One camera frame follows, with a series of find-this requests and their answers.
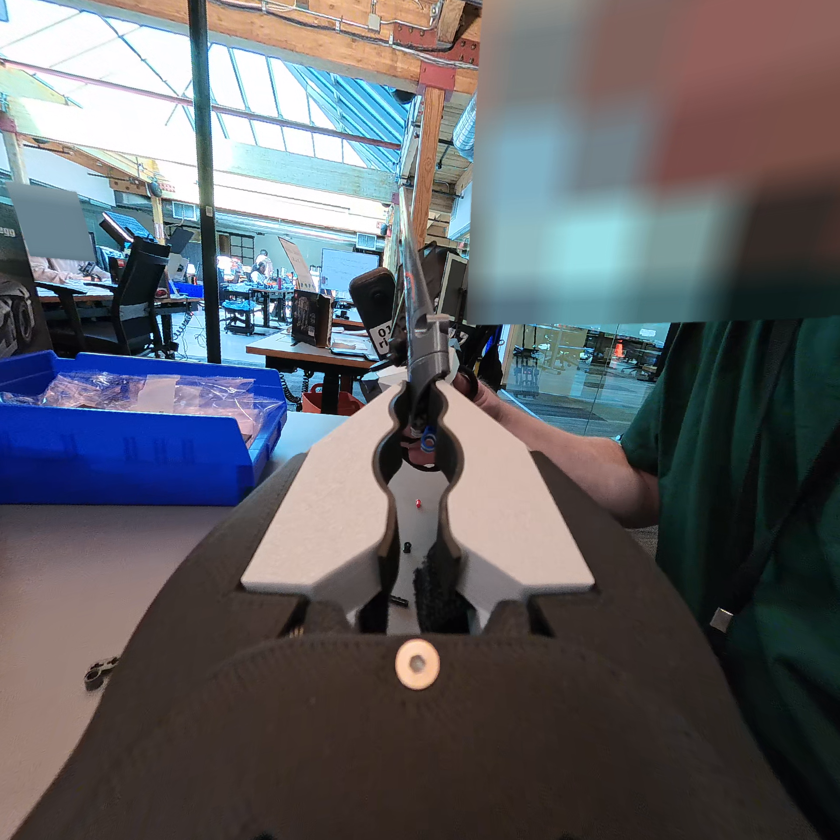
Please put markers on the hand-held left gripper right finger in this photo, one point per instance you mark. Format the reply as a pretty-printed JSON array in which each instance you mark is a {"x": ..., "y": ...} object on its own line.
[{"x": 512, "y": 525}]

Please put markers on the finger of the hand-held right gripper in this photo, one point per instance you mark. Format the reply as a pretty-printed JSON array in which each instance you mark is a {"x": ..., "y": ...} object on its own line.
[
  {"x": 453, "y": 366},
  {"x": 388, "y": 374}
]

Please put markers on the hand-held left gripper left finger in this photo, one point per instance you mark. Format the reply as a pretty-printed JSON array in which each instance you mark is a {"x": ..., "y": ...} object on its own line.
[{"x": 321, "y": 525}]

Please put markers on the grey black lego subassembly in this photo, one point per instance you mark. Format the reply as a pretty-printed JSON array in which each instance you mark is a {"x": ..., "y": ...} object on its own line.
[{"x": 420, "y": 341}]

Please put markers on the person's right forearm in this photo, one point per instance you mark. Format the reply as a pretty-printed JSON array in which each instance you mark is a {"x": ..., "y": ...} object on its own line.
[{"x": 577, "y": 459}]

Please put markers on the dark grey lego axle connector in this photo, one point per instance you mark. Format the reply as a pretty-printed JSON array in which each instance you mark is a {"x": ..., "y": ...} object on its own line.
[{"x": 100, "y": 673}]

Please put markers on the car printed lego box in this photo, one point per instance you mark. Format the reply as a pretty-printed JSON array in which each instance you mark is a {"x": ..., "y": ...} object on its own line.
[{"x": 19, "y": 295}]

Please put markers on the person's right hand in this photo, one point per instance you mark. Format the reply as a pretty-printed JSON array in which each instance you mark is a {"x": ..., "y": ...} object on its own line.
[{"x": 489, "y": 401}]

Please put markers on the white board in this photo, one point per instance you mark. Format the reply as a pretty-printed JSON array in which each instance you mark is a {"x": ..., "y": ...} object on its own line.
[{"x": 348, "y": 269}]

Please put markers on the dark printed box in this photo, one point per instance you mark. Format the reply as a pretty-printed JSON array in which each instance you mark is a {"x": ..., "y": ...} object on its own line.
[{"x": 310, "y": 318}]

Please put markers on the grey computer monitor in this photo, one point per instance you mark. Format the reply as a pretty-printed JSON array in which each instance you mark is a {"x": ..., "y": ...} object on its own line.
[{"x": 453, "y": 282}]

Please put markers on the wooden desk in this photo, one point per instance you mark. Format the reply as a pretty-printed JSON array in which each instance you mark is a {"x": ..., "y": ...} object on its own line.
[{"x": 308, "y": 354}]

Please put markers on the black pole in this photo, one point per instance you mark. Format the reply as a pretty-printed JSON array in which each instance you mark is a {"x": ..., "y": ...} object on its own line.
[{"x": 205, "y": 197}]

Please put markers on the blue plastic bin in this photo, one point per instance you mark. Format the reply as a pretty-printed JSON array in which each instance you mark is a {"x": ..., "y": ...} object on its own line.
[{"x": 131, "y": 459}]

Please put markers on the person's green shirt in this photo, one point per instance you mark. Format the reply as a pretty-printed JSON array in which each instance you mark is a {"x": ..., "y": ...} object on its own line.
[{"x": 722, "y": 459}]

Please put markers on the pile of clear plastic bags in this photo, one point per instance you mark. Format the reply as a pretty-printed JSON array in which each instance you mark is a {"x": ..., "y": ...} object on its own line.
[{"x": 131, "y": 394}]

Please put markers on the black office chair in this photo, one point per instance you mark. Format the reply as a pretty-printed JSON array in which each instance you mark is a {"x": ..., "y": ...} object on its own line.
[{"x": 134, "y": 295}]

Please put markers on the black computer monitor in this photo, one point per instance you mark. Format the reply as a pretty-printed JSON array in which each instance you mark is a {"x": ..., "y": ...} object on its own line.
[{"x": 124, "y": 226}]

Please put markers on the wooden post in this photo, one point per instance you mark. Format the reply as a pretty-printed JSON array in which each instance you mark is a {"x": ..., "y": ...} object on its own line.
[{"x": 426, "y": 164}]

